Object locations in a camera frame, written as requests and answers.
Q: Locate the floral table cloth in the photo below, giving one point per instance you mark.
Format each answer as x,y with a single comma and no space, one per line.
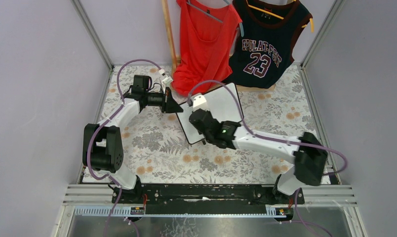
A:
155,147

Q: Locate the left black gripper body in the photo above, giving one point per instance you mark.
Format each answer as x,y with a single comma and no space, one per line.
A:
165,101

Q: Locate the grey clothes hanger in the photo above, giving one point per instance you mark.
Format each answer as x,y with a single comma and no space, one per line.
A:
240,24

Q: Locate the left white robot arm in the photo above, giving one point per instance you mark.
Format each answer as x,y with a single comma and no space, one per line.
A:
103,152

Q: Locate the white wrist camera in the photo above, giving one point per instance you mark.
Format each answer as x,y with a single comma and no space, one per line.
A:
198,102
166,78

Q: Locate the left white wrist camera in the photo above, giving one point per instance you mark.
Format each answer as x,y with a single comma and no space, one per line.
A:
166,78

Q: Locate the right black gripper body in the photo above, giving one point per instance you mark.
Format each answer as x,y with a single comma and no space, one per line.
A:
196,117

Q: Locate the white board black frame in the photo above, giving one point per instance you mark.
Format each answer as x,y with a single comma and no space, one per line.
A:
221,105

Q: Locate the navy basketball jersey 23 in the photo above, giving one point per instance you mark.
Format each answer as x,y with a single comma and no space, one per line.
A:
263,54

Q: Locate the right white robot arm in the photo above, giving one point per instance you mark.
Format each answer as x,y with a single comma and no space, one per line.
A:
306,153

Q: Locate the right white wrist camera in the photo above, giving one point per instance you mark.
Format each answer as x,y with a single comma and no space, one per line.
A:
198,102

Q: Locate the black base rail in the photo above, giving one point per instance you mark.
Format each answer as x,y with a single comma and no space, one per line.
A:
207,199

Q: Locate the wooden clothes rack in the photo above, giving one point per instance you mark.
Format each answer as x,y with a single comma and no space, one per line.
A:
176,58

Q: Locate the red tank top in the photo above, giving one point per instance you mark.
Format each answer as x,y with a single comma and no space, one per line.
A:
205,46

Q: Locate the yellow clothes hanger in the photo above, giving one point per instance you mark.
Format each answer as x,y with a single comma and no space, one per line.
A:
311,21

